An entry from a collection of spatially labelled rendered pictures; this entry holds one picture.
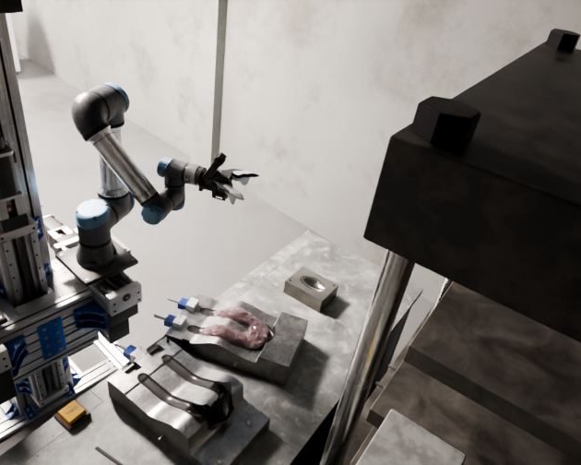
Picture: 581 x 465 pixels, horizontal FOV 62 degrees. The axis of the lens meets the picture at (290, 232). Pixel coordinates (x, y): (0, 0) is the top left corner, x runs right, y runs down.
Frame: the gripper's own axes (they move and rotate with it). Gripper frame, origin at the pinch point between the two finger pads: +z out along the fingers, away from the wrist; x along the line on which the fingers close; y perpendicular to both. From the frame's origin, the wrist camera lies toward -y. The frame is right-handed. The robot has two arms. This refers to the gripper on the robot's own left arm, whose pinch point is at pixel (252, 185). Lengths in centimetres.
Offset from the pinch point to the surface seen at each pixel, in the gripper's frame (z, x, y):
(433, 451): 66, 80, -12
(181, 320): -18, 25, 55
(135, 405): -14, 64, 50
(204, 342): -5, 31, 54
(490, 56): 82, -163, -5
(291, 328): 24, 14, 53
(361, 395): 51, 66, -1
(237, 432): 20, 60, 52
